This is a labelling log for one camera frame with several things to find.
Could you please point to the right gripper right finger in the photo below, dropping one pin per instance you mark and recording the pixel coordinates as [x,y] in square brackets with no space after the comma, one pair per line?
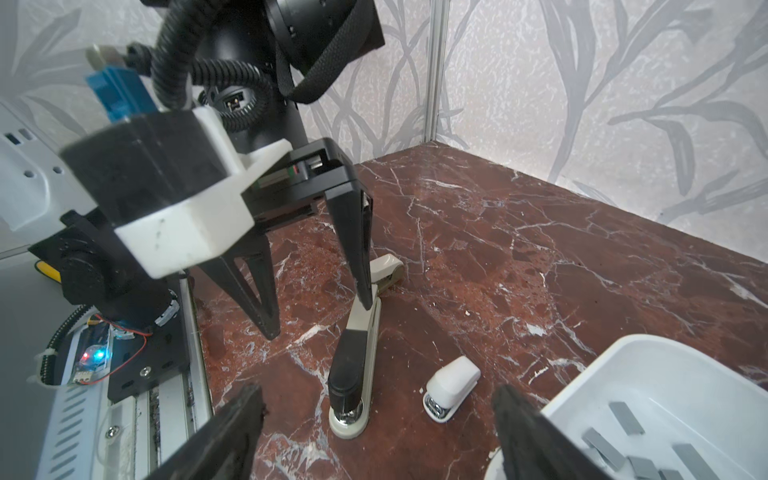
[532,447]

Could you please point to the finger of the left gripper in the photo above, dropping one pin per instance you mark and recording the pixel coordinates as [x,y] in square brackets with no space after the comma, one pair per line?
[351,211]
[245,273]

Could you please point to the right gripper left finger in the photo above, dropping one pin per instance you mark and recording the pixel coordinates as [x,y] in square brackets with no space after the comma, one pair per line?
[226,445]

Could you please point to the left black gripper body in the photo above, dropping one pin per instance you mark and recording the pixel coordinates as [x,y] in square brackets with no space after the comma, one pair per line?
[290,189]

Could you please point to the small white mini stapler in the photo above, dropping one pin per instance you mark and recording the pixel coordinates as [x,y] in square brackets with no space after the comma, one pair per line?
[449,387]

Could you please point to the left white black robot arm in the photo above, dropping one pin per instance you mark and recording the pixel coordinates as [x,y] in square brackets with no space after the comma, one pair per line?
[254,62]

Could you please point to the left electronics board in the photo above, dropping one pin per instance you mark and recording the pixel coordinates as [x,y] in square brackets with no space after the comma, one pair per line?
[90,348]

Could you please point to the white rectangular staple tray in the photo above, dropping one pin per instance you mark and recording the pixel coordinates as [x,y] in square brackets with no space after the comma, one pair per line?
[663,404]

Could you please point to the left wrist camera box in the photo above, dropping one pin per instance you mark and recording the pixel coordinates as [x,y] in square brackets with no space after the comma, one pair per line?
[171,184]

